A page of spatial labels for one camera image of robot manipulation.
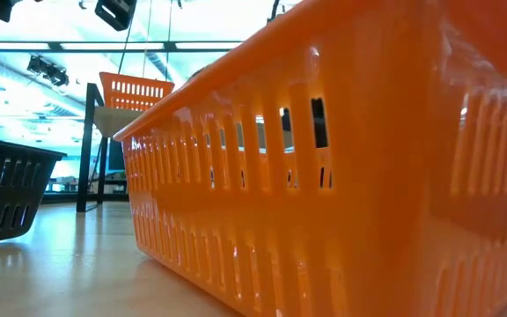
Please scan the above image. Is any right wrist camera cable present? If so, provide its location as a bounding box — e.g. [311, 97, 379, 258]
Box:
[267, 0, 288, 24]

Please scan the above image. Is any black plastic slotted basket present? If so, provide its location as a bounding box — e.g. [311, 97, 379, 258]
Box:
[0, 135, 68, 247]

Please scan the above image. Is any orange plastic slotted basket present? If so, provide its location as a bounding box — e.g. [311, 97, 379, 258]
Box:
[99, 71, 176, 113]
[113, 0, 507, 317]

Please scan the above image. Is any wooden shelf with black legs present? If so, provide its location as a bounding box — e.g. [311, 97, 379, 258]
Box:
[76, 82, 149, 213]

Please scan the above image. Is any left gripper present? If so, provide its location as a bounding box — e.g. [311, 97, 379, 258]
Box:
[94, 0, 138, 32]

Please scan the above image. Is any black aluminium table frame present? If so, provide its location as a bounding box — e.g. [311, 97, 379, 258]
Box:
[41, 191, 130, 204]

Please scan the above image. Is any black computer monitor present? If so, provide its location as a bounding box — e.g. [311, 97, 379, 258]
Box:
[107, 138, 127, 172]

